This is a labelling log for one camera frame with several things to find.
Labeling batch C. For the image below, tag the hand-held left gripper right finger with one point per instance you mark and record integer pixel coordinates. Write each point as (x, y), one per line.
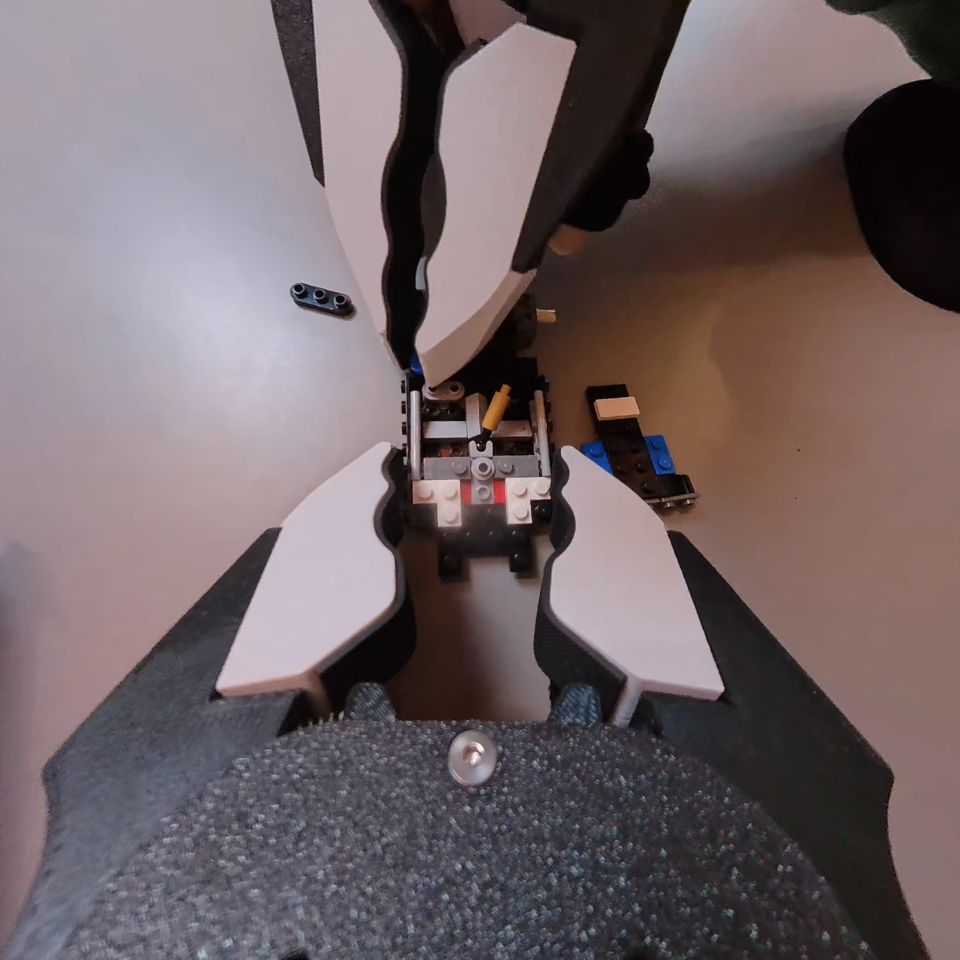
(638, 600)

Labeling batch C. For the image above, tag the small tan lego pin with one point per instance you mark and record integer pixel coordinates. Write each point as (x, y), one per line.
(548, 315)

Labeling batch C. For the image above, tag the black blue lego subassembly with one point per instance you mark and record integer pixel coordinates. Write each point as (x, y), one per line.
(638, 458)

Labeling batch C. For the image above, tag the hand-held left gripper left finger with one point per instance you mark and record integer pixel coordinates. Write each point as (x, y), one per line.
(315, 593)

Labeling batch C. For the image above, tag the black rough rounded object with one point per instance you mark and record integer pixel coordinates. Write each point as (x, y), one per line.
(908, 195)

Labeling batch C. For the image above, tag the small black lego beam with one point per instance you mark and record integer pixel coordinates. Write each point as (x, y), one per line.
(323, 297)

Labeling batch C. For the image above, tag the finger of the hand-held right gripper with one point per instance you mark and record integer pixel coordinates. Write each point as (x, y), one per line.
(353, 150)
(495, 165)

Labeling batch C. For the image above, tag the lego car model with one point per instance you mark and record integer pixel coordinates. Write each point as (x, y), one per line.
(480, 480)

